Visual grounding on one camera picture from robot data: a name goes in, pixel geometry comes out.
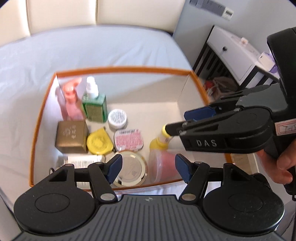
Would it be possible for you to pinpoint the white cloth pouch with label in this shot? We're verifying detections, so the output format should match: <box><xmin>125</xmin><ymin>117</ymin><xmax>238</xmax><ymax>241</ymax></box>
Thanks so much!
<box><xmin>58</xmin><ymin>154</ymin><xmax>103</xmax><ymax>189</ymax></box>

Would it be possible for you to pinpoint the yellow tape measure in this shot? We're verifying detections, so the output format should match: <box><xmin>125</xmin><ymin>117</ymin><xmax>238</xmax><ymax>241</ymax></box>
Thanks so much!
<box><xmin>86</xmin><ymin>128</ymin><xmax>114</xmax><ymax>155</ymax></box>

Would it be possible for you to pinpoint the pink labelled tin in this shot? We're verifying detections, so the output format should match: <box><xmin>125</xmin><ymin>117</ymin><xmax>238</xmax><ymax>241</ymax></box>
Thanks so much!
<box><xmin>114</xmin><ymin>129</ymin><xmax>144</xmax><ymax>152</ymax></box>

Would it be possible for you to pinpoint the gold square gift box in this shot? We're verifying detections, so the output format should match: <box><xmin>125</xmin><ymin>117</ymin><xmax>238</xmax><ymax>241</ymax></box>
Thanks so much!
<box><xmin>55</xmin><ymin>120</ymin><xmax>89</xmax><ymax>154</ymax></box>

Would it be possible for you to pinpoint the white lidded cream jar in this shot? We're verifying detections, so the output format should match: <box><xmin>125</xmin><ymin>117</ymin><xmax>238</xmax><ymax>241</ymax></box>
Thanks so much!
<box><xmin>107</xmin><ymin>109</ymin><xmax>127</xmax><ymax>130</ymax></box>

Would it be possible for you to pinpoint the pink pump bottle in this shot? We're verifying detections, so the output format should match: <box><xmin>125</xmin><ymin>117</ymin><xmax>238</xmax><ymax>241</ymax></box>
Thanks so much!
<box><xmin>62</xmin><ymin>77</ymin><xmax>85</xmax><ymax>121</ymax></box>

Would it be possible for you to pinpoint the green liquid bottle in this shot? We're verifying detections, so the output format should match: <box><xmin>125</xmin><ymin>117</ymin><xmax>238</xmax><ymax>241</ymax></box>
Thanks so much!
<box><xmin>82</xmin><ymin>76</ymin><xmax>108</xmax><ymax>123</ymax></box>

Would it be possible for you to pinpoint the pink sponge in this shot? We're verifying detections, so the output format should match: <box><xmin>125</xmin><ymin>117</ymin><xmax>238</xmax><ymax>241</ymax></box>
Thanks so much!
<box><xmin>148</xmin><ymin>149</ymin><xmax>181</xmax><ymax>184</ymax></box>

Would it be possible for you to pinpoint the person's right hand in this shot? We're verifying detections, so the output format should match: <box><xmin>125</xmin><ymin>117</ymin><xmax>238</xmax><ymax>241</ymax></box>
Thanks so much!
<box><xmin>256</xmin><ymin>141</ymin><xmax>296</xmax><ymax>185</ymax></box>

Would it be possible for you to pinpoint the white black nightstand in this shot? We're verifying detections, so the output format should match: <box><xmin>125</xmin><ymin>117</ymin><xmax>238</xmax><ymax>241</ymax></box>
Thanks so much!
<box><xmin>193</xmin><ymin>25</ymin><xmax>279</xmax><ymax>100</ymax></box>

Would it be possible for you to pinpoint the orange cardboard box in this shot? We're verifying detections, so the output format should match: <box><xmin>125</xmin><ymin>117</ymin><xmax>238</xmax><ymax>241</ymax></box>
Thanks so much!
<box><xmin>29</xmin><ymin>67</ymin><xmax>231</xmax><ymax>193</ymax></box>

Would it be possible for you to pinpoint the tissue box on nightstand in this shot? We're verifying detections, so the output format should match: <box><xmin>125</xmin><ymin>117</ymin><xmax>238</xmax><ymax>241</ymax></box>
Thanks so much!
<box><xmin>258</xmin><ymin>52</ymin><xmax>278</xmax><ymax>73</ymax></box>

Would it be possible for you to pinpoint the light blue bed sheet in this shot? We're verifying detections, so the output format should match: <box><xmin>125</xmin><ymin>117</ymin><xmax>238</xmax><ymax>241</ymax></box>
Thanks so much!
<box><xmin>1</xmin><ymin>26</ymin><xmax>191</xmax><ymax>207</ymax></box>

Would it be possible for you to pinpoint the cream padded headboard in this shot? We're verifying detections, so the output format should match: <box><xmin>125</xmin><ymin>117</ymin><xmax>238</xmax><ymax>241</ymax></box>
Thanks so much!
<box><xmin>1</xmin><ymin>1</ymin><xmax>185</xmax><ymax>45</ymax></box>

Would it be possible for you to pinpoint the white wall thermostat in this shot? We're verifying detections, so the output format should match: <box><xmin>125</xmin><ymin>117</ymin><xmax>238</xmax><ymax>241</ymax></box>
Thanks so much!
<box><xmin>222</xmin><ymin>7</ymin><xmax>234</xmax><ymax>21</ymax></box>

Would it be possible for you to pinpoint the grey wall socket panel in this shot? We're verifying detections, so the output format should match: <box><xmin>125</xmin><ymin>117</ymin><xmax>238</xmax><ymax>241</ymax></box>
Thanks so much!
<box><xmin>189</xmin><ymin>0</ymin><xmax>226</xmax><ymax>16</ymax></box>

